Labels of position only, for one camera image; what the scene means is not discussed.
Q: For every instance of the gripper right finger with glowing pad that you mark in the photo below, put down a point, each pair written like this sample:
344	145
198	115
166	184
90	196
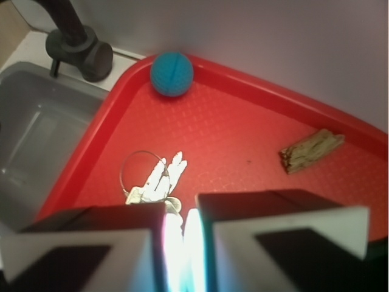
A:
276	240

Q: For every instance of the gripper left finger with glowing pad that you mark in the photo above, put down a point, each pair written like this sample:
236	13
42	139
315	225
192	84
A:
114	248

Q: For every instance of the silver keys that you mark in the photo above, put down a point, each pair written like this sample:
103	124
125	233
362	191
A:
160	183

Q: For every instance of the brown wood piece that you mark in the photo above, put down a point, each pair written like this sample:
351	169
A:
310	150

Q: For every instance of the red plastic tray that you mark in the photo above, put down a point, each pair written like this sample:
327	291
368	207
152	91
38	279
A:
231	128

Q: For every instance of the grey sink basin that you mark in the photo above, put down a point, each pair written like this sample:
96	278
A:
42	121

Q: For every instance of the blue textured ball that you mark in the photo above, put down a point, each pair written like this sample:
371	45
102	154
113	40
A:
172	74

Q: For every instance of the black faucet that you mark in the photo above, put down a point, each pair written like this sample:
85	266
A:
75	44

